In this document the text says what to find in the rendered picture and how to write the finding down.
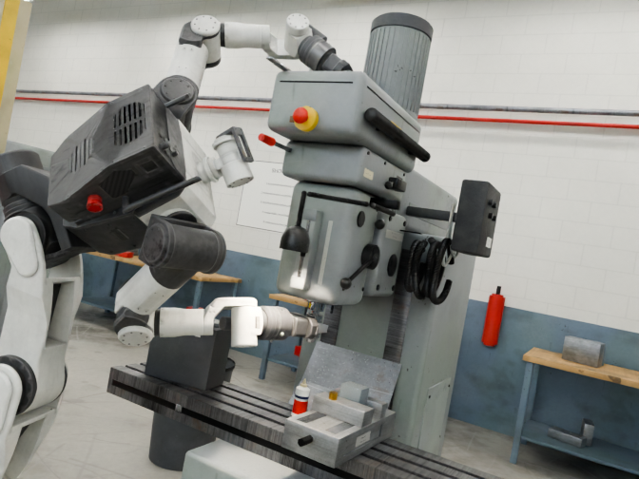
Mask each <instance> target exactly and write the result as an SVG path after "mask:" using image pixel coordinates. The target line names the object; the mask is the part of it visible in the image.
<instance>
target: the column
mask: <svg viewBox="0 0 639 479"><path fill-rule="evenodd" d="M430 237H433V238H434V239H435V240H438V241H440V242H442V241H443V239H444V237H440V236H433V235H426V234H422V235H420V234H414V233H408V232H404V236H403V241H402V246H401V252H400V257H399V263H398V268H397V278H396V283H395V290H394V292H393V293H392V294H391V295H390V296H388V297H368V296H364V295H362V299H361V301H360V302H359V303H357V304H354V305H334V311H333V312H334V313H333V314H330V311H331V305H328V304H325V307H324V312H319V313H320V314H321V315H323V317H322V323H321V324H325V325H328V329H327V333H321V334H319V339H316V340H315V342H314V343H311V342H307V341H306V340H305V338H302V343H301V348H300V358H299V364H298V368H297V374H296V379H295V385H294V391H295V390H296V388H297V387H298V385H299V384H300V382H301V380H302V377H303V375H304V372H305V370H306V367H307V365H308V362H309V360H310V358H311V355H312V353H313V351H314V349H315V346H316V344H317V341H319V342H323V343H326V344H330V345H334V346H337V347H341V348H343V349H347V350H351V351H354V352H358V353H362V354H367V355H370V356H374V357H378V358H381V359H385V360H388V361H392V362H396V363H398V364H402V367H401V370H400V373H399V376H398V379H397V384H396V386H395V389H394V392H393V395H392V398H391V401H390V404H389V407H388V410H391V411H393V412H396V419H395V424H394V429H393V435H392V436H391V437H389V439H392V440H395V441H398V442H400V443H403V444H405V445H408V446H411V447H414V448H417V449H420V450H424V451H427V452H429V453H432V454H435V455H438V456H441V452H442V446H443V441H444V435H445V430H446V425H447V419H448V413H449V409H450V403H451V397H452V392H453V386H454V382H455V371H456V366H457V361H458V355H459V350H460V344H461V338H462V334H463V328H464V322H465V317H466V312H467V306H468V301H469V295H470V290H471V285H472V279H473V274H474V264H475V259H476V256H470V255H465V254H462V253H458V256H457V258H456V259H455V264H453V265H450V264H448V265H447V266H445V271H444V274H443V278H442V281H441V282H440V285H439V287H438V289H437V291H436V297H439V296H440V294H441V292H442V291H443V288H444V284H445V282H446V279H449V280H451V281H452V286H451V290H450V293H449V295H448V296H447V297H446V299H445V300H444V301H443V302H442V303H441V304H439V305H434V304H433V303H432V302H431V300H430V299H429V298H427V297H425V298H424V299H422V300H420V299H417V298H416V297H415V295H414V292H412V293H409V292H407V291H406V290H405V288H404V277H405V271H406V270H405V269H406V265H407V260H408V259H407V258H408V254H409V251H410V247H411V245H412V243H413V241H414V240H421V241H423V240H427V241H428V238H430ZM294 391H293V393H294Z"/></svg>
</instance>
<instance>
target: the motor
mask: <svg viewBox="0 0 639 479"><path fill-rule="evenodd" d="M433 32H434V29H433V27H432V26H431V25H430V23H429V22H428V21H426V20H425V19H423V18H421V17H419V16H416V15H413V14H411V13H405V12H387V13H383V14H381V15H379V16H378V17H376V18H375V19H374V20H373V22H372V26H371V31H370V37H369V43H368V48H367V53H366V59H365V64H364V70H363V72H364V73H365V74H366V75H367V76H368V77H369V78H371V79H372V80H373V81H374V82H375V83H376V84H377V85H378V86H379V87H380V88H381V89H382V90H383V91H385V92H386V93H387V94H388V95H389V96H390V97H391V98H392V99H393V100H394V101H395V102H396V103H397V104H398V105H400V106H401V107H402V108H403V109H404V110H405V111H406V112H407V113H408V114H409V115H410V116H411V117H412V118H414V119H415V120H416V121H417V117H418V112H419V107H420V101H421V96H422V90H423V86H424V80H425V74H426V69H427V64H428V59H429V53H430V47H431V43H432V38H433Z"/></svg>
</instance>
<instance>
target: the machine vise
mask: <svg viewBox="0 0 639 479"><path fill-rule="evenodd" d="M366 406H368V407H371V408H374V414H373V419H372V423H371V424H369V425H367V426H365V427H363V428H361V427H358V426H355V425H352V424H350V423H347V422H344V421H341V420H339V419H337V418H334V417H331V416H329V415H326V414H323V413H320V412H316V411H313V410H312V411H309V412H304V413H301V414H298V415H295V416H292V417H289V418H286V421H285V426H284V432H283V437H282V442H281V446H282V447H283V448H286V449H288V450H291V451H293V452H296V453H298V454H301V455H303V456H305V457H308V458H310V459H313V460H315V461H317V462H320V463H322V464H324V465H326V466H328V467H331V468H333V469H334V468H336V467H338V466H339V465H341V464H343V463H345V462H346V461H348V460H350V459H352V458H354V457H355V456H357V455H359V454H361V453H362V452H364V451H366V450H369V449H370V448H372V447H373V446H375V445H376V444H378V443H380V442H382V441H383V440H385V439H387V438H389V437H391V436H392V435H393V429H394V424H395V419H396V412H393V411H391V410H388V409H386V408H387V403H386V402H383V401H380V400H377V399H375V398H372V397H369V396H368V398H367V404H366ZM306 435H311V436H312V437H313V442H312V443H310V444H307V445H305V446H303V447H300V446H299V444H298V440H299V439H300V438H302V437H304V436H306Z"/></svg>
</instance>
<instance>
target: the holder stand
mask: <svg viewBox="0 0 639 479"><path fill-rule="evenodd" d="M213 323H214V325H213V331H214V333H213V335H182V336H176V337H160V336H159V335H157V336H155V337H153V338H152V340H151V341H150V344H149V349H148V355H147V360H146V365H145V374H148V375H152V376H155V377H159V378H162V379H165V380H169V381H172V382H176V383H179V384H183V385H186V386H189V387H192V388H196V389H200V390H203V391H207V390H209V389H211V388H214V387H216V386H219V385H221V384H222V383H223V379H224V374H225V368H226V363H227V358H228V353H229V347H230V342H231V331H228V330H221V329H220V326H219V320H218V319H213Z"/></svg>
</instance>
